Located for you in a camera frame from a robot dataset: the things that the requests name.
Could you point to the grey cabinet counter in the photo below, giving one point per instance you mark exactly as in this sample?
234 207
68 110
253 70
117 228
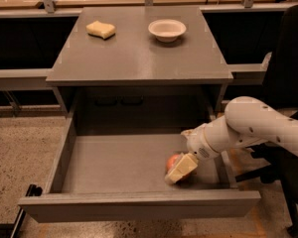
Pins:
132 56

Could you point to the black floor bracket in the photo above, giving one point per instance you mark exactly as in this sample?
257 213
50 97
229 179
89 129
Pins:
11 230

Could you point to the open grey top drawer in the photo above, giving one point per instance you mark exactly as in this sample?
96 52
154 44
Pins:
112 163

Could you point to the black office chair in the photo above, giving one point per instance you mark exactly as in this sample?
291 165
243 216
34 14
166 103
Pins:
280 93

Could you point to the white bowl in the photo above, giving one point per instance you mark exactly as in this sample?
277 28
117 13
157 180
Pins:
167 30

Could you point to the red apple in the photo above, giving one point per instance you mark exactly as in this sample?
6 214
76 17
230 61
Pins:
177 168

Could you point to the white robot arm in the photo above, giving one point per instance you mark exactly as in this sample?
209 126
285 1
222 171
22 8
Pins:
247 121

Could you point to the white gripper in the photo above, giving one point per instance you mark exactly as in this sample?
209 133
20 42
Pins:
198 145

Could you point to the yellow sponge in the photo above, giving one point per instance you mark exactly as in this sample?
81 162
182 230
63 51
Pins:
99 29

